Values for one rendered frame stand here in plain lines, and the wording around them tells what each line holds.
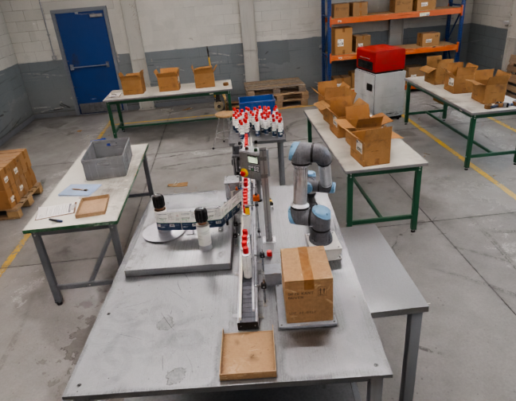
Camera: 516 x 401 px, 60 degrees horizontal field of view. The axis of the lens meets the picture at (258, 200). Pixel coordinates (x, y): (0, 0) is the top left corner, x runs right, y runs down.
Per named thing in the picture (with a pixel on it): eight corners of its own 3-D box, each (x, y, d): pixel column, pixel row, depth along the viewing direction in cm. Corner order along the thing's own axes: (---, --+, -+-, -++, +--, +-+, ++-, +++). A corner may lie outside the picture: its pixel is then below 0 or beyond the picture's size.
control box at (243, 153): (249, 172, 305) (247, 145, 296) (270, 176, 296) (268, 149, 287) (240, 177, 297) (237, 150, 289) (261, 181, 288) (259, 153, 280)
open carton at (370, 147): (339, 155, 455) (339, 119, 439) (386, 149, 462) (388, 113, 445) (353, 169, 421) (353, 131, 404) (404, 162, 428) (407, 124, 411)
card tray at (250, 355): (223, 333, 232) (222, 328, 230) (273, 330, 231) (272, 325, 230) (220, 380, 205) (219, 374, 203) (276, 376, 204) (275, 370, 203)
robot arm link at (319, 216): (329, 232, 278) (330, 213, 272) (307, 230, 282) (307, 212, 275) (331, 223, 288) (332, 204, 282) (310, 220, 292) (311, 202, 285)
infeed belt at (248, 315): (243, 192, 380) (243, 188, 379) (253, 191, 380) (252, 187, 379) (240, 328, 233) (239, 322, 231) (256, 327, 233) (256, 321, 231)
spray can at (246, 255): (244, 274, 269) (240, 245, 259) (252, 273, 269) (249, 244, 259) (244, 279, 264) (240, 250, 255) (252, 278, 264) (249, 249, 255)
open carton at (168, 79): (155, 93, 779) (152, 72, 763) (159, 87, 817) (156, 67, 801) (180, 91, 779) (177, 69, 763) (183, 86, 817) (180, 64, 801)
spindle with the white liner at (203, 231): (199, 244, 303) (193, 205, 289) (213, 243, 303) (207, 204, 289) (198, 251, 295) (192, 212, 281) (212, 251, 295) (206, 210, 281)
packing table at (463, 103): (400, 123, 779) (404, 77, 745) (445, 118, 783) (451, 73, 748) (463, 172, 583) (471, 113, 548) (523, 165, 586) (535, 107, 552)
